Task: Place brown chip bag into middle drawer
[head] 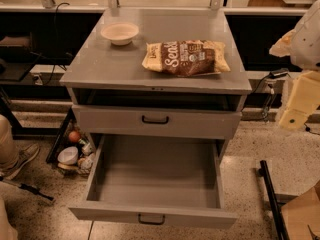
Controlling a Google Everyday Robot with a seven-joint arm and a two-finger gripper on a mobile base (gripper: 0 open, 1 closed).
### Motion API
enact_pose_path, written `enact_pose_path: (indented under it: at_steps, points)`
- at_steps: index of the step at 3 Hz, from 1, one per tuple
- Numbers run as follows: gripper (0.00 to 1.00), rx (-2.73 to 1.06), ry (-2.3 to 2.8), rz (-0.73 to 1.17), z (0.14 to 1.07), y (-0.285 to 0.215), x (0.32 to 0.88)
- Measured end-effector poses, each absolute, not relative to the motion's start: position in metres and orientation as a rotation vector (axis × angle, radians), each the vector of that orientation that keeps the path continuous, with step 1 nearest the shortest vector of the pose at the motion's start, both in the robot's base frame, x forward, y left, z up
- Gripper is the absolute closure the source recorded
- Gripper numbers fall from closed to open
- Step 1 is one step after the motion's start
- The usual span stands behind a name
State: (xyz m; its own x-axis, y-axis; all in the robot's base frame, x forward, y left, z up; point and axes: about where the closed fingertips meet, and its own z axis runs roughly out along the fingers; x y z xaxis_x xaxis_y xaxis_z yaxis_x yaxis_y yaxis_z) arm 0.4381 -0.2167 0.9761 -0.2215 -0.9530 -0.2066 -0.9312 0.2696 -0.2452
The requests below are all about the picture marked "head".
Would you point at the black stick on floor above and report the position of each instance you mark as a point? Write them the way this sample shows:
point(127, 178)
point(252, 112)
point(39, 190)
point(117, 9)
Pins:
point(25, 187)

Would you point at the black metal bar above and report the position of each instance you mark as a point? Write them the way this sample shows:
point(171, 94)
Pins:
point(275, 208)

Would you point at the white bowl in crate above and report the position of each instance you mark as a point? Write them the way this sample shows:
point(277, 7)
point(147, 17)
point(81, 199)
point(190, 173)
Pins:
point(68, 156)

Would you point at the red apple in crate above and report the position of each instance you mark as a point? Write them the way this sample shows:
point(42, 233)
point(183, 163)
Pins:
point(74, 136)

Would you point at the white paper bowl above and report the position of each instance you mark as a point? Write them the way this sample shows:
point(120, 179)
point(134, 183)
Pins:
point(120, 33)

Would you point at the cardboard box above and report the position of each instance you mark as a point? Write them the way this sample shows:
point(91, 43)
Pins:
point(302, 215)

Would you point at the open grey bottom drawer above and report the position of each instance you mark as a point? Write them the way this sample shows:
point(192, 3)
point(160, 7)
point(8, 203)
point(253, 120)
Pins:
point(155, 181)

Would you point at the brown chip bag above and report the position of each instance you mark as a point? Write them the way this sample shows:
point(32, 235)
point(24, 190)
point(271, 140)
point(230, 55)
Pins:
point(186, 58)

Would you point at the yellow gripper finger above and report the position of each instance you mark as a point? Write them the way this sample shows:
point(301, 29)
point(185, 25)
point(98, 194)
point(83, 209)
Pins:
point(303, 101)
point(282, 47)

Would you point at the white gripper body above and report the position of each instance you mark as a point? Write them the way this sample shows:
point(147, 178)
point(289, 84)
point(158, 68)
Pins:
point(308, 45)

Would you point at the grey drawer cabinet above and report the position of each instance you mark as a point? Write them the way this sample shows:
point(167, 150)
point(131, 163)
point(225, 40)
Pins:
point(103, 74)

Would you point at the closed grey middle drawer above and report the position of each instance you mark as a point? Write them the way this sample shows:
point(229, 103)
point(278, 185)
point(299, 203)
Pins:
point(157, 122)

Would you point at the beige trouser leg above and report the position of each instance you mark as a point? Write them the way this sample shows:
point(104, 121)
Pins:
point(8, 151)

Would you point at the grey sneaker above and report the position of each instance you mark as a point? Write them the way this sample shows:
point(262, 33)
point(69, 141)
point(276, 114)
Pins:
point(21, 160)

